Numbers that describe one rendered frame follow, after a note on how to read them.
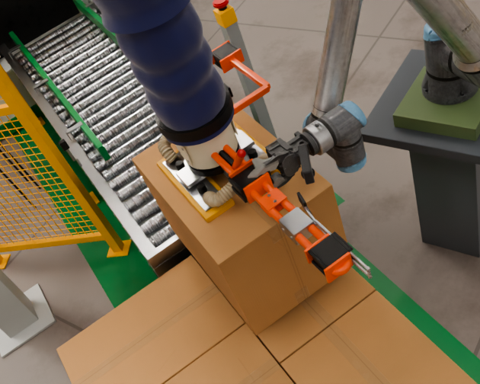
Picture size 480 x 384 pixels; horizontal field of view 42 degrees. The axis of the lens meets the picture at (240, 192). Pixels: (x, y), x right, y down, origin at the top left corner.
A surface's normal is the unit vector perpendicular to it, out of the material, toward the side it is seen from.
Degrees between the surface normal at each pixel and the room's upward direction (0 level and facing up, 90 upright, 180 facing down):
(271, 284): 91
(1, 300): 90
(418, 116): 2
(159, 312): 0
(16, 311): 90
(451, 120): 2
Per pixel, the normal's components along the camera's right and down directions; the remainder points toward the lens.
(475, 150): -0.29, -0.66
